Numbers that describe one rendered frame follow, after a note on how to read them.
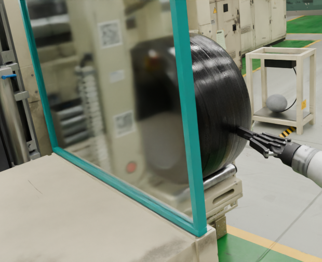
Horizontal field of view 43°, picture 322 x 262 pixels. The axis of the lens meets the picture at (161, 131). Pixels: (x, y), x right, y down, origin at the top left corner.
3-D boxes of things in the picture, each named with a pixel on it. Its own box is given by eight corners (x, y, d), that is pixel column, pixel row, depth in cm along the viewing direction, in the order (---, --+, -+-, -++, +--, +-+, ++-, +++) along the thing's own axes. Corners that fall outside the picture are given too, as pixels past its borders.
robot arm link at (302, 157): (308, 156, 116) (290, 148, 121) (304, 183, 121) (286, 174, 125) (326, 146, 121) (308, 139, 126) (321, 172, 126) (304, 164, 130)
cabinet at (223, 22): (212, 88, 609) (205, 0, 565) (182, 85, 647) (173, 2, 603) (244, 73, 670) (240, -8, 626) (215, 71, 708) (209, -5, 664)
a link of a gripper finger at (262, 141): (281, 156, 130) (278, 157, 129) (252, 143, 137) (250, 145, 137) (282, 145, 128) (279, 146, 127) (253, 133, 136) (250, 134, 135)
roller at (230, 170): (172, 207, 145) (166, 195, 146) (167, 210, 148) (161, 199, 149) (239, 171, 164) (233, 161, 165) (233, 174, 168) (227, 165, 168)
